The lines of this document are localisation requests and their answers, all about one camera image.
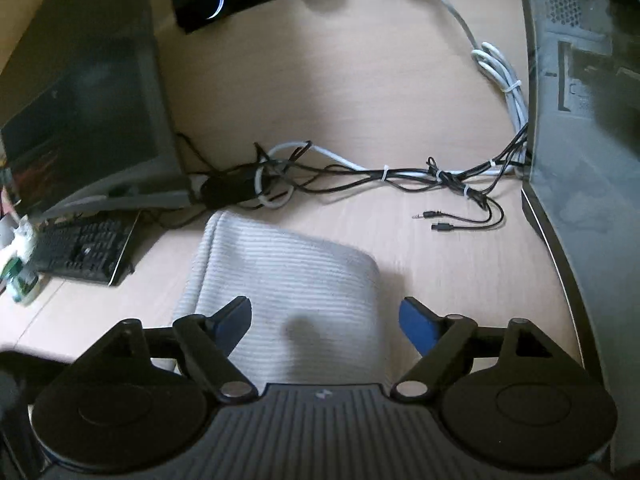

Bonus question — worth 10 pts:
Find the green capped plastic bottle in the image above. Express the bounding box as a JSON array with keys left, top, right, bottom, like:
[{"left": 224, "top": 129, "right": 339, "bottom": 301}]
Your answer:
[{"left": 1, "top": 256, "right": 40, "bottom": 306}]

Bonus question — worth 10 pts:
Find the black computer monitor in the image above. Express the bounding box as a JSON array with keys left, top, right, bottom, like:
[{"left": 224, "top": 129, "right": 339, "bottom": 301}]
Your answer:
[{"left": 1, "top": 0, "right": 191, "bottom": 219}]

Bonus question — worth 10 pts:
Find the striped beige knit garment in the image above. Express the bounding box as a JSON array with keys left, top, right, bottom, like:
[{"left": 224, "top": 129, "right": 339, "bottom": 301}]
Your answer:
[{"left": 174, "top": 211, "right": 390, "bottom": 389}]

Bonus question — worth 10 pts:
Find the black power adapter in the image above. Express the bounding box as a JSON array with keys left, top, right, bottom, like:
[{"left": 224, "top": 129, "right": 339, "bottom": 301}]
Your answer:
[{"left": 200, "top": 174, "right": 256, "bottom": 210}]

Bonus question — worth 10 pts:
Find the black keyboard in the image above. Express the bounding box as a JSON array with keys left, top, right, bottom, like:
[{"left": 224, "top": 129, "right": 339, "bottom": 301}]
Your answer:
[{"left": 29, "top": 211, "right": 140, "bottom": 286}]

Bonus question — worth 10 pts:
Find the black usb plug cable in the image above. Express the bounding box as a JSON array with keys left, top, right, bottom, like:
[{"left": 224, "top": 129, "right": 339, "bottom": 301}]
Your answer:
[{"left": 430, "top": 196, "right": 507, "bottom": 233}]

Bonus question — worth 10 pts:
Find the black audio jack cable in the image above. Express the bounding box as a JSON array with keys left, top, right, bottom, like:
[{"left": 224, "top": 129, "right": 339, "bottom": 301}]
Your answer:
[{"left": 412, "top": 194, "right": 494, "bottom": 226}]

